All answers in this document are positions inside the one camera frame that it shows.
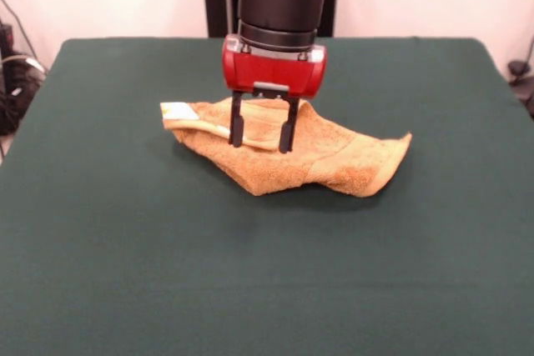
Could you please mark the dark green tablecloth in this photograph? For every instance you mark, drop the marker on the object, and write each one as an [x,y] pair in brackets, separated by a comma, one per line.
[125,247]

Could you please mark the black power adapter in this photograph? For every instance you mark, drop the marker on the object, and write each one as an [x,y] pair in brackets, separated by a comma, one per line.
[6,35]

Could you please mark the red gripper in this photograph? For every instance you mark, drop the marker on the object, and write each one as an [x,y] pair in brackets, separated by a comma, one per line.
[271,74]

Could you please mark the orange terry towel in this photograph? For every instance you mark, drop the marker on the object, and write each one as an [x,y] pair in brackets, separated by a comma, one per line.
[334,156]

